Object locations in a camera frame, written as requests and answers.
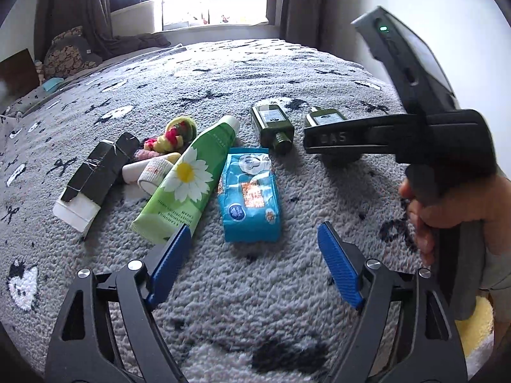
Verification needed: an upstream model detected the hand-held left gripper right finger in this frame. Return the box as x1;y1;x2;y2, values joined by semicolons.
317;222;469;383

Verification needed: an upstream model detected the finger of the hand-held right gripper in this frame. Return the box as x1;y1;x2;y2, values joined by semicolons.
302;114;400;156

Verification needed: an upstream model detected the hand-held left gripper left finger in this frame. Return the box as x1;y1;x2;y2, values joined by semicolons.
44;224;193;383

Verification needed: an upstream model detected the dark green bottle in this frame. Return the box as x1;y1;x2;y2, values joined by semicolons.
250;104;295;155
304;107;362;165

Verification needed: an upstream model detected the green daisy print tube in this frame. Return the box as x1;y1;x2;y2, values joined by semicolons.
131;115;241;245

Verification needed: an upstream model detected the beige bandage roll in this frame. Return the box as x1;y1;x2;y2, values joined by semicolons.
138;157;176;189

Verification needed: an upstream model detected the blue wet wipes packet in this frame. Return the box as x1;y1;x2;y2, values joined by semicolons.
217;147;282;243

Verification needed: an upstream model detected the pink scrunchie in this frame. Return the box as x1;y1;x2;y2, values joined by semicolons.
136;138;160;162

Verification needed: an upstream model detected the black and white carton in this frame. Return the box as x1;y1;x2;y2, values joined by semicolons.
53;131;140;240

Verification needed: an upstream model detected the colourful plush toy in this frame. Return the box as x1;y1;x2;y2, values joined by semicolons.
156;116;198;154

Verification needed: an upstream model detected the person's right hand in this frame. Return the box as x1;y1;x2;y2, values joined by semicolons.
400;165;505;265

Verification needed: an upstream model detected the grey printed blanket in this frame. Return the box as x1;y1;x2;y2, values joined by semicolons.
0;39;492;383

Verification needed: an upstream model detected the brown curtain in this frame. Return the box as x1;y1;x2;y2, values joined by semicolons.
34;0;116;60
267;0;374;49

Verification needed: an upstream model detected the dark brown cloth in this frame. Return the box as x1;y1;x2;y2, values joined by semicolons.
100;32;172;54

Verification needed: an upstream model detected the patterned brown pillow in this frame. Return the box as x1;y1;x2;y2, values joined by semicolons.
42;26;104;80

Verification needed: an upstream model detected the white sill box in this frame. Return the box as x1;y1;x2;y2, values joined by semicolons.
111;0;156;38

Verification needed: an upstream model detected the brown wooden headboard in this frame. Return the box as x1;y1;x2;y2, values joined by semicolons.
0;48;36;100

